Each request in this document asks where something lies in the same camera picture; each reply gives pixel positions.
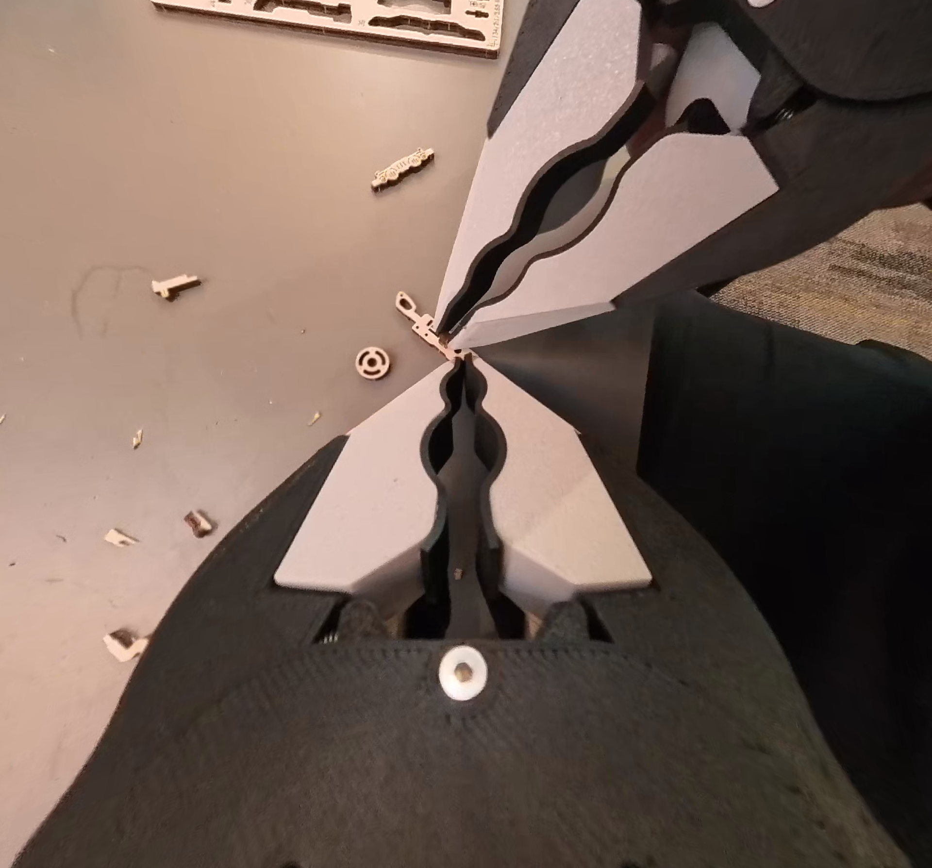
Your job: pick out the slender wooden frame part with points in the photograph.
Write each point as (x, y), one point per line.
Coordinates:
(424, 329)

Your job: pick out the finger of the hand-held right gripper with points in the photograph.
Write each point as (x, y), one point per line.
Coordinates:
(553, 96)
(670, 227)

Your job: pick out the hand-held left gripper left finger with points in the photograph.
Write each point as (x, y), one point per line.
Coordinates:
(349, 518)

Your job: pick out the small wood chip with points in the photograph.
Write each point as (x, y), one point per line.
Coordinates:
(118, 537)

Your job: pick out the round wooden wheel part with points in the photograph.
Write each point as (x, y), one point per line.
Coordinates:
(360, 364)

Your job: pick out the small wooden hook part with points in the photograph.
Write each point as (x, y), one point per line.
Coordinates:
(196, 522)

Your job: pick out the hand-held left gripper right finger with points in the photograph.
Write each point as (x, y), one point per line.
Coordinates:
(575, 518)

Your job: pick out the small T-shaped wooden part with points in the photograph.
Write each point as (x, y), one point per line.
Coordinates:
(175, 288)

